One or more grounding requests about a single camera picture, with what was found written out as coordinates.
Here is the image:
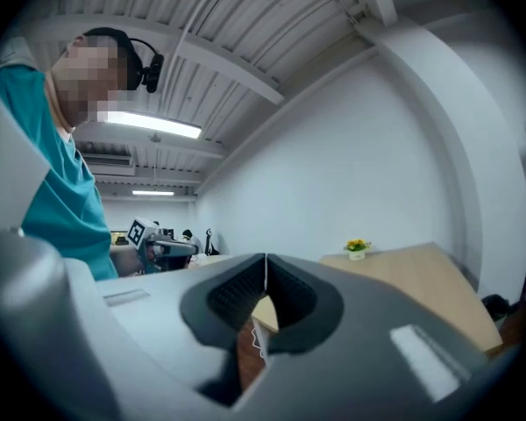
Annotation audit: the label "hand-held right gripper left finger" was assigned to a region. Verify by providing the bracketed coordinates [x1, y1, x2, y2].
[0, 228, 267, 421]

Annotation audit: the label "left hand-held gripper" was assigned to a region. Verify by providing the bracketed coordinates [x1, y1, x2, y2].
[125, 218, 200, 275]

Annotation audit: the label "black head camera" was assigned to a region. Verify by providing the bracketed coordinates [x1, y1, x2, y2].
[129, 37, 166, 95]

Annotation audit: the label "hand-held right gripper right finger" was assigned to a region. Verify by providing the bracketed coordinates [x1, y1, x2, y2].
[234, 254, 509, 421]

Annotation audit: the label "white cable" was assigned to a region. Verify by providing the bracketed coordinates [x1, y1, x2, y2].
[250, 325, 265, 360]

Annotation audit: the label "black high-back chair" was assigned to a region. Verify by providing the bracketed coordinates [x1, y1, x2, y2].
[203, 228, 219, 256]

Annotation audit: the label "black round object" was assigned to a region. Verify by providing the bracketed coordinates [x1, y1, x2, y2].
[480, 294, 515, 324]

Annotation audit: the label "yellow flowers in white pot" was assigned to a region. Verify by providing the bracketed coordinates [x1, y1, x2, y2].
[342, 238, 373, 262]

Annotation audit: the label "person's neck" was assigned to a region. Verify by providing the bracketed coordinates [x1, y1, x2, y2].
[45, 70, 78, 143]

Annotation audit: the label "person's left forearm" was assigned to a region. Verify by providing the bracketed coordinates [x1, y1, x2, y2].
[109, 246, 146, 278]

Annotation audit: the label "person's teal shirt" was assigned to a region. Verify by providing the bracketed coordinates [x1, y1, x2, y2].
[0, 66, 119, 282]

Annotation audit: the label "person's head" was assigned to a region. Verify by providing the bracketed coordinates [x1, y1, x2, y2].
[50, 26, 141, 129]

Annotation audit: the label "white air conditioner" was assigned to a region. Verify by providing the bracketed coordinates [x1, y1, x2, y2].
[79, 153, 137, 177]

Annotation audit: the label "person's grey harness vest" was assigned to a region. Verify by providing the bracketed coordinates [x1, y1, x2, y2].
[0, 36, 43, 73]

